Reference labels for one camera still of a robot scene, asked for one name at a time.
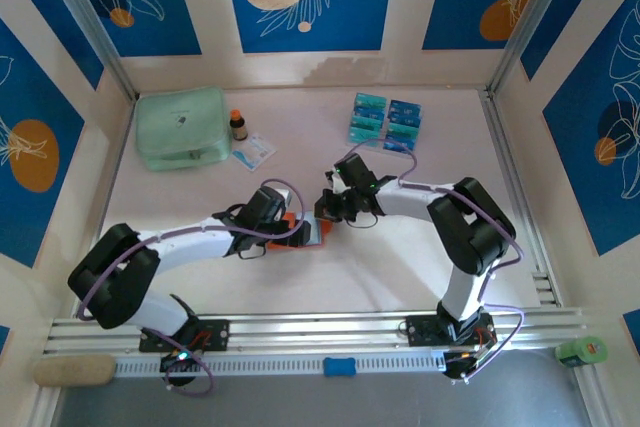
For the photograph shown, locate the orange card holder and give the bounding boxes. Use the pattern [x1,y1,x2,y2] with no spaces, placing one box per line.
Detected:
[264,211,334,254]

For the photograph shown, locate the teal blue packets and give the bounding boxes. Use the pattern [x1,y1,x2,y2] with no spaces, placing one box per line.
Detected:
[346,91,426,157]

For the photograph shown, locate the white blue surgical gauze packet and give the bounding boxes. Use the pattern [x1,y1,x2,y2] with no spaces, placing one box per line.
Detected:
[230,131,278,173]

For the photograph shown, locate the brown medicine bottle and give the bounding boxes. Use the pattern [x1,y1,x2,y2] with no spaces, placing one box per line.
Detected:
[228,109,250,142]

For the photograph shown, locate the mint green medicine bag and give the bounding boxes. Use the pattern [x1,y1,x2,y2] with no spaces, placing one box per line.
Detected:
[134,85,234,172]

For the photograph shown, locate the blue bone-shaped clip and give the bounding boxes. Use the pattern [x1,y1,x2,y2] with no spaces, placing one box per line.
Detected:
[323,356,357,378]

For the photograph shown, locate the grey metal sheet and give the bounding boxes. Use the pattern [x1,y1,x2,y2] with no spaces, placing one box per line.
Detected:
[49,375,591,427]

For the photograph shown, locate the beige foam block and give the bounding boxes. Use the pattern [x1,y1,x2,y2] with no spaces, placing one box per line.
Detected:
[33,354,117,388]

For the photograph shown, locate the green tape roll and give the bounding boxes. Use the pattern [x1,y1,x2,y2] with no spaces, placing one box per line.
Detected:
[554,336,609,367]

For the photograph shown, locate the thin black right gripper cable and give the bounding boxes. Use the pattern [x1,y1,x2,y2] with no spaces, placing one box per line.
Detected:
[344,210,377,229]

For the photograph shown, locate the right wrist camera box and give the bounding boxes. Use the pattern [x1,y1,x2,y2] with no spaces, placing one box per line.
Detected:
[333,152,379,194]

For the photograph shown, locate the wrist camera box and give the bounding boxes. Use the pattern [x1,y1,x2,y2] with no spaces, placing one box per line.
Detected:
[244,185,292,222]
[333,152,379,194]

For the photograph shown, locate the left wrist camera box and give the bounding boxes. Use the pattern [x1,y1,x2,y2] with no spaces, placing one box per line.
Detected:
[244,185,292,222]

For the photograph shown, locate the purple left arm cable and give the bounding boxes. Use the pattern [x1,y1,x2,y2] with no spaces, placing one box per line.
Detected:
[74,177,307,322]

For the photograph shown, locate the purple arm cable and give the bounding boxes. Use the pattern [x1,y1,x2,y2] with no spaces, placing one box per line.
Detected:
[74,177,307,322]
[344,138,525,381]

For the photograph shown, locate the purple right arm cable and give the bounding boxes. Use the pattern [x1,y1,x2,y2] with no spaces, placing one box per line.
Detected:
[344,138,525,381]

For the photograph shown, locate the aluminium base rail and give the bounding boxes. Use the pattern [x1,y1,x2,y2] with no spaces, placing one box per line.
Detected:
[42,306,590,356]

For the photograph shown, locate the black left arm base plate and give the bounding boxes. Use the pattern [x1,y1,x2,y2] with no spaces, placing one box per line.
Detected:
[138,319,231,353]

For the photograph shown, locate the white slotted cable duct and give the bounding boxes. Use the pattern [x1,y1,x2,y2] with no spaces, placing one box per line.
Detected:
[114,349,446,378]

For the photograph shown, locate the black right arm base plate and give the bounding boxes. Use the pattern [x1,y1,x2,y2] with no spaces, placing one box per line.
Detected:
[405,314,496,348]

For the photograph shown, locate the aluminium side rail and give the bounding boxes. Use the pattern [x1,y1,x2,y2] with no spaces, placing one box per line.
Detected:
[480,89,560,309]

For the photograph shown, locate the purple cable loop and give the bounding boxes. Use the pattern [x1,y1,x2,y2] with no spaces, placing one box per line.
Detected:
[163,346,217,399]

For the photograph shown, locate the aluminium frame post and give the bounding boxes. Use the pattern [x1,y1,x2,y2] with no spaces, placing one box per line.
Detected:
[35,0,140,102]
[485,0,572,98]

